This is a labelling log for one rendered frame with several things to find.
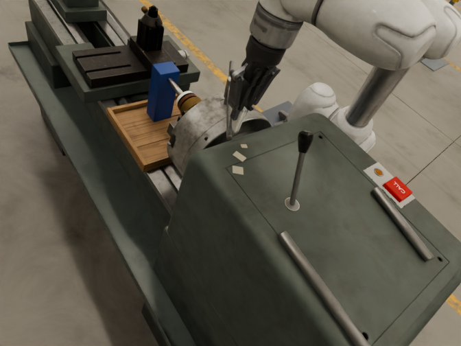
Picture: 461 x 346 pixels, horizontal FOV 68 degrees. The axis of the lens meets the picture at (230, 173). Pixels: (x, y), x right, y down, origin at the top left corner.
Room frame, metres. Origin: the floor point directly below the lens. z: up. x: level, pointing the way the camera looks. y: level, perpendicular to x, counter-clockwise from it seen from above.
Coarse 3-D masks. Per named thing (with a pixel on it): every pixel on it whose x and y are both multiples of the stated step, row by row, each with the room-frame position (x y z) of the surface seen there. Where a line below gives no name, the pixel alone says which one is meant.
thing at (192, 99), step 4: (184, 96) 0.88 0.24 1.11; (188, 96) 0.88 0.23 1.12; (192, 96) 0.89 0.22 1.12; (196, 96) 0.91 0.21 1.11; (180, 100) 0.87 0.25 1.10; (184, 100) 0.87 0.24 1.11; (188, 100) 0.86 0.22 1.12; (192, 100) 0.87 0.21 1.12; (196, 100) 0.87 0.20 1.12; (200, 100) 0.89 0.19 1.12; (180, 104) 0.86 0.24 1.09; (184, 104) 0.85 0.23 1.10; (188, 104) 0.85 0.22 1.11; (192, 104) 0.85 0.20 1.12; (180, 108) 0.85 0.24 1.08; (184, 108) 0.84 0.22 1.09; (188, 108) 0.83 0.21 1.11; (180, 112) 0.85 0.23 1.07
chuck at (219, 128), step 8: (248, 112) 0.78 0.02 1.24; (256, 112) 0.81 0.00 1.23; (224, 120) 0.71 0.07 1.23; (248, 120) 0.75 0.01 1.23; (256, 120) 0.78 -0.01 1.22; (264, 120) 0.81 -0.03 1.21; (216, 128) 0.69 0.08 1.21; (224, 128) 0.69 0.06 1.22; (240, 128) 0.73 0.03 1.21; (248, 128) 0.76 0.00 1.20; (256, 128) 0.79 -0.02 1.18; (264, 128) 0.82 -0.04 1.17; (208, 136) 0.67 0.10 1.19; (216, 136) 0.67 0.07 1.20; (224, 136) 0.69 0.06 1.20; (232, 136) 0.71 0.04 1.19; (200, 144) 0.65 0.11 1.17; (208, 144) 0.65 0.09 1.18; (216, 144) 0.67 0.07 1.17; (192, 152) 0.64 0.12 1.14; (184, 160) 0.64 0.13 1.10; (184, 168) 0.63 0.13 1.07
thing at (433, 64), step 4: (452, 0) 5.43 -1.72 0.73; (452, 4) 5.41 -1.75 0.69; (424, 60) 5.15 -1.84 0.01; (428, 60) 5.21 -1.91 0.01; (432, 60) 5.28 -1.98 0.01; (436, 60) 5.35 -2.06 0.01; (440, 60) 5.41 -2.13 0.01; (444, 60) 5.47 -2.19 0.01; (424, 64) 5.05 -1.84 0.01; (428, 64) 5.10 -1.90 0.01; (432, 64) 5.16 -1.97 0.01; (436, 64) 5.22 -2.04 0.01; (440, 64) 5.29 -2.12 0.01; (444, 64) 5.35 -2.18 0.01; (432, 68) 5.02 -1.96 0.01; (436, 68) 5.08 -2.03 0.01
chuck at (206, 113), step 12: (216, 96) 0.79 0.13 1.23; (192, 108) 0.73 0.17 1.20; (204, 108) 0.74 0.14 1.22; (216, 108) 0.74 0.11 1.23; (180, 120) 0.71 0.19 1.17; (192, 120) 0.70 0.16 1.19; (204, 120) 0.70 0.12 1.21; (216, 120) 0.71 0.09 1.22; (180, 132) 0.68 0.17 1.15; (192, 132) 0.68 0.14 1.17; (168, 144) 0.68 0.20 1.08; (180, 144) 0.66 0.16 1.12; (192, 144) 0.65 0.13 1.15; (180, 156) 0.65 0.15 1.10; (180, 168) 0.64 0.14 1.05
